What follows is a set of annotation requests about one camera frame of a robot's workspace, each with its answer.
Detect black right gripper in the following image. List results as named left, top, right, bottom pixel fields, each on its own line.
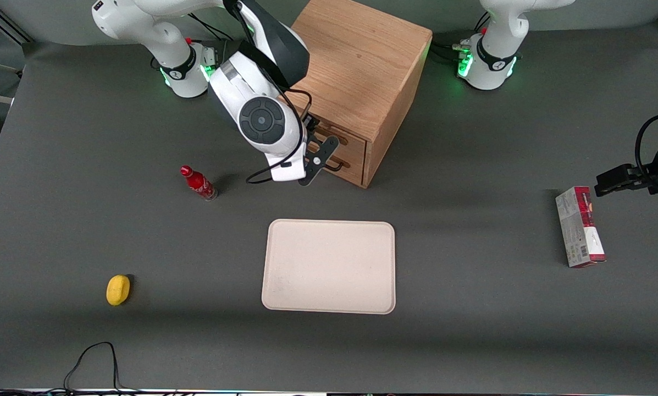
left=298, top=113, right=341, bottom=187

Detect wooden drawer cabinet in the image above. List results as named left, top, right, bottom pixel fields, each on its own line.
left=285, top=0, right=433, bottom=189

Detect red and white carton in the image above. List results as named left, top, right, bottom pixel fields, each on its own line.
left=555, top=186, right=607, bottom=268

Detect red cola bottle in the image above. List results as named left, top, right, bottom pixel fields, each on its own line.
left=180, top=164, right=218, bottom=202

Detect beige rectangular tray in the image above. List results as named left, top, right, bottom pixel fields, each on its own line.
left=261, top=219, right=396, bottom=315

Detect yellow lemon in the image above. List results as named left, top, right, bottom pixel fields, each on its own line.
left=106, top=274, right=131, bottom=306

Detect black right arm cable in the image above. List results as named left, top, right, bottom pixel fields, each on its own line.
left=223, top=0, right=314, bottom=185

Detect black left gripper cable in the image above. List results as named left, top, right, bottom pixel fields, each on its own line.
left=634, top=113, right=658, bottom=178

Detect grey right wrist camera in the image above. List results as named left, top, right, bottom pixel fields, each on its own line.
left=265, top=147, right=308, bottom=183

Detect black right base cables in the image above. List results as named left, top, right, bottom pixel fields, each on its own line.
left=150, top=11, right=237, bottom=71

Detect black base cables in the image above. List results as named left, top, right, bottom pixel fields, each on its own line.
left=431, top=11, right=492, bottom=65
left=150, top=11, right=237, bottom=71

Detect black left base cables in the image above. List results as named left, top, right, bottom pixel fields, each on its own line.
left=431, top=11, right=492, bottom=65

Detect black looped floor cable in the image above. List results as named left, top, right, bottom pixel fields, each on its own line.
left=0, top=342, right=142, bottom=395

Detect aluminium frame profile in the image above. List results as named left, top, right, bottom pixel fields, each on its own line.
left=0, top=0, right=34, bottom=45

